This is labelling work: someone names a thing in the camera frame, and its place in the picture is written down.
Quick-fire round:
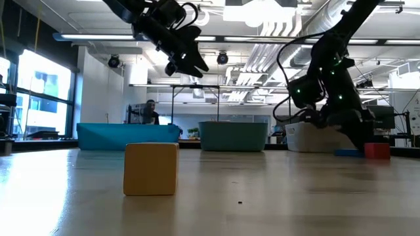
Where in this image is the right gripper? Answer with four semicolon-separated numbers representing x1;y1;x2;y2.
308;60;376;152

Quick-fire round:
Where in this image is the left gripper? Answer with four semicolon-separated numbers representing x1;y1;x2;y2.
133;14;210;79

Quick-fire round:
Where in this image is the blue rectangular block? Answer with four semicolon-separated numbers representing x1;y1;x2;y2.
333;149;365;158

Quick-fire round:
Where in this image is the small red block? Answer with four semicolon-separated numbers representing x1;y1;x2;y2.
364;142;391;161

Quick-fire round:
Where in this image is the white plastic bin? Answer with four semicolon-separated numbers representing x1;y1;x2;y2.
285;122;358;153

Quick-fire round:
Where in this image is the person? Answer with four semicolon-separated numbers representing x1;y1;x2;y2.
140;99;161;126

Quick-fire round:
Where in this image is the teal plastic bin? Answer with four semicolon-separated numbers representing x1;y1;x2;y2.
198;121;269;152

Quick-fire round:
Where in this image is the overhead light bar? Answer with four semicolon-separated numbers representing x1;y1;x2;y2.
52;31;420;46

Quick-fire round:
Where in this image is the thick orange block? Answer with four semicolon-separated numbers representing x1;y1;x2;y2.
123;142;180;197

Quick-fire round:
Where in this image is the blue plastic bin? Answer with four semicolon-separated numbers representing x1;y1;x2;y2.
76;123;181;152

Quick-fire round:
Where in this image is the large window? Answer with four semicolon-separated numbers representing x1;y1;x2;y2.
0;49;79;141

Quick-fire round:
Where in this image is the black desk equipment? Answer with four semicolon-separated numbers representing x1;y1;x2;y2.
0;93;18;138

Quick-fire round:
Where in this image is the black rig frame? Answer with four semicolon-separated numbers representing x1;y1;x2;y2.
170;84;221;125

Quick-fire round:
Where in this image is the white cable coil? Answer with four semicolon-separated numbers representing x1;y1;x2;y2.
196;9;211;27

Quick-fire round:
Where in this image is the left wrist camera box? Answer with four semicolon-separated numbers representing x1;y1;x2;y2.
144;0;188;26

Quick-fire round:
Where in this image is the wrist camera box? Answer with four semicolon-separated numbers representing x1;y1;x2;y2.
287;74;326;109
144;0;188;26

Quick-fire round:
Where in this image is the white wall poster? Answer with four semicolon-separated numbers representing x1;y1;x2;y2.
411;96;420;136

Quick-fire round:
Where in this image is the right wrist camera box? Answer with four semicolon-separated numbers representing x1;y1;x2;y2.
287;74;326;109

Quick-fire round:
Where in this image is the yellow hanging strap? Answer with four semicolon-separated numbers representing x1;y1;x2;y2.
32;5;43;53

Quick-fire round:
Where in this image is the black aluminium table frame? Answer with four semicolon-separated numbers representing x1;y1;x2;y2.
0;139;420;159

